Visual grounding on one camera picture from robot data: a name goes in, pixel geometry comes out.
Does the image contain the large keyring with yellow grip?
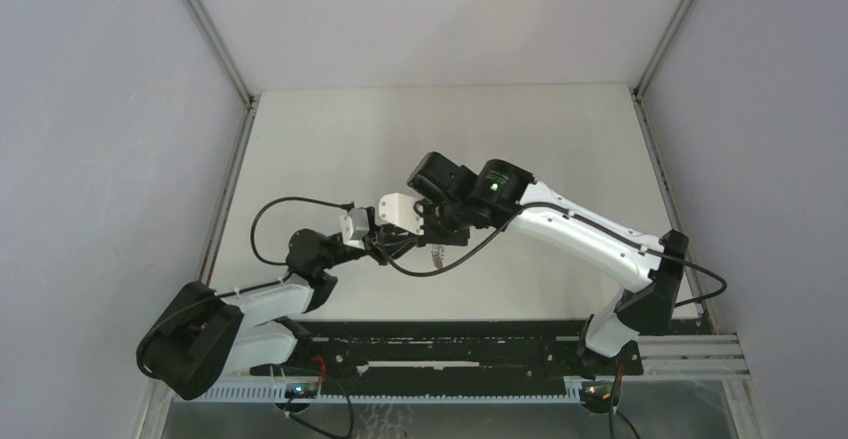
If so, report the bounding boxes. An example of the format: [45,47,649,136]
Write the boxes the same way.
[430,244,448,270]

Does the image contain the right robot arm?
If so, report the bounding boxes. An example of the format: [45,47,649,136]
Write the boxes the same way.
[407,152,689,375]

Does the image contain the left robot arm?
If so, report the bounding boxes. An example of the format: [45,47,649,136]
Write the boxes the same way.
[135,223,424,400]

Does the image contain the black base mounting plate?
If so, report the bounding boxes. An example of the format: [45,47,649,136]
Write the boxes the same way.
[250,320,644,397]

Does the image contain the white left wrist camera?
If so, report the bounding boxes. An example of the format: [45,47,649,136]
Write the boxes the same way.
[340,206,376,250]

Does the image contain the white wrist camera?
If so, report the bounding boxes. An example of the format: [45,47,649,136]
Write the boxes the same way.
[340,206,376,250]
[377,193,424,236]

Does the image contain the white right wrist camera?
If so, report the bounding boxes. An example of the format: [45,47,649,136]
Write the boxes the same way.
[377,193,424,236]

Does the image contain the black left camera cable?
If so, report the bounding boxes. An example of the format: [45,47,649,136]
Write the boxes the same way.
[249,196,356,269]

